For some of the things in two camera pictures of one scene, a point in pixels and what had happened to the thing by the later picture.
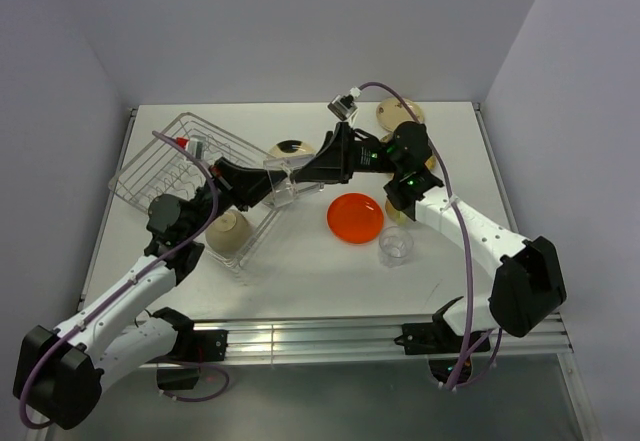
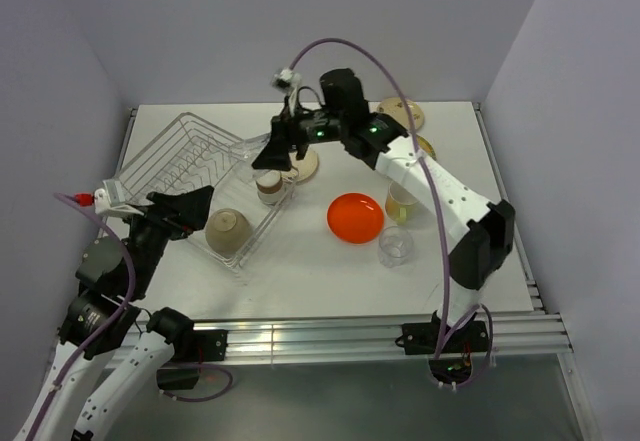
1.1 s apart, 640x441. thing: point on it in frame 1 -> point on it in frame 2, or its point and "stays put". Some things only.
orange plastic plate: (354, 218) stays put
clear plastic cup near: (395, 244) stays put
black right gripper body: (358, 156) -> (305, 130)
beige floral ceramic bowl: (230, 231) stays put
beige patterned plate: (391, 111) stays put
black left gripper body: (230, 189) -> (151, 232)
